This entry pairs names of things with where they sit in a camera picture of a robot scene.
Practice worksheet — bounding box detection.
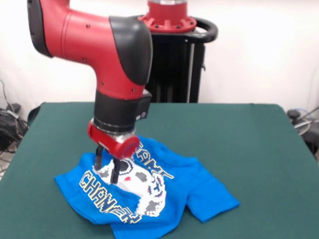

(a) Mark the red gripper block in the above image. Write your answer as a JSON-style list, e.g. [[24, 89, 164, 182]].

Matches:
[[87, 119, 140, 185]]

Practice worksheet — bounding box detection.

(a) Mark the blue printed T-shirt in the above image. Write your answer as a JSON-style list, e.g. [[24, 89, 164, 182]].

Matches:
[[54, 135, 241, 239]]

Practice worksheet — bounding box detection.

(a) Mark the dark green table cloth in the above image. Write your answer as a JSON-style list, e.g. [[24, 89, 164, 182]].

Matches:
[[0, 102, 319, 239]]

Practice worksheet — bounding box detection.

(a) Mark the black cable tangle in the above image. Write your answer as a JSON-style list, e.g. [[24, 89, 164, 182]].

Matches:
[[0, 79, 30, 175]]

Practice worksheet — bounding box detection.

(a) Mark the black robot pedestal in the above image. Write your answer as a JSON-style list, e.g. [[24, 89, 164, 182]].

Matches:
[[137, 15, 219, 103]]

